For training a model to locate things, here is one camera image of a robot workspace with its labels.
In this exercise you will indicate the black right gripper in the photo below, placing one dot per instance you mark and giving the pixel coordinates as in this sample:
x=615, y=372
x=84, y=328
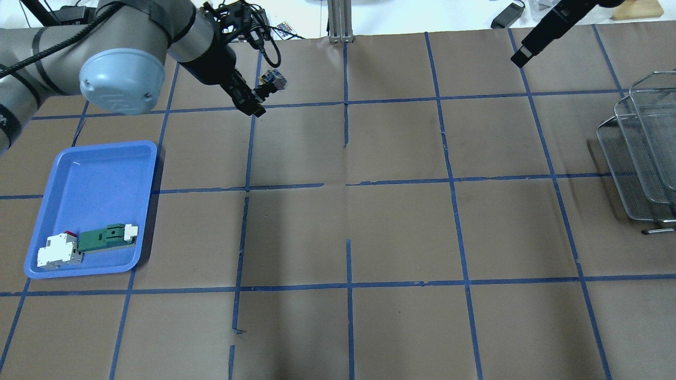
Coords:
x=555, y=24

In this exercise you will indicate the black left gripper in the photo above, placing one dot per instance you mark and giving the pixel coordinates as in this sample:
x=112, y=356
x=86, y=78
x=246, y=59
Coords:
x=213, y=64

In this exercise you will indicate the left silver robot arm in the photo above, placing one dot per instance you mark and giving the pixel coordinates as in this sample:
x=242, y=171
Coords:
x=116, y=62

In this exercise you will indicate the black power adapter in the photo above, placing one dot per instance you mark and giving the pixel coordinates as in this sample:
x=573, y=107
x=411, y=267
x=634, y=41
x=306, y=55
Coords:
x=508, y=16

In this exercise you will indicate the wooden board stand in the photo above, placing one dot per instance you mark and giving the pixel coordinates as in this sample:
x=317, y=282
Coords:
x=637, y=10

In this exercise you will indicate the blue plastic tray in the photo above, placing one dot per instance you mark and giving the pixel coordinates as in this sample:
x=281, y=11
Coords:
x=90, y=187

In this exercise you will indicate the green terminal block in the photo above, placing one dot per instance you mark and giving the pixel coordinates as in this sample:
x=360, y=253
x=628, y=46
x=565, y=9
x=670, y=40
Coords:
x=111, y=237

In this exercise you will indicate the white circuit breaker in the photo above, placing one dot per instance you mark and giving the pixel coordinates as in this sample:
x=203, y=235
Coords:
x=61, y=249

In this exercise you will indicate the aluminium frame post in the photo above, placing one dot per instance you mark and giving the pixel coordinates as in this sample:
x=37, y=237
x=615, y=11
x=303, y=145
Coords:
x=340, y=22

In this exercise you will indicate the silver wire mesh shelf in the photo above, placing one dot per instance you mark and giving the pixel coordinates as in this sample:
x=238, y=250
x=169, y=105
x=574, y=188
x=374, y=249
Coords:
x=638, y=146

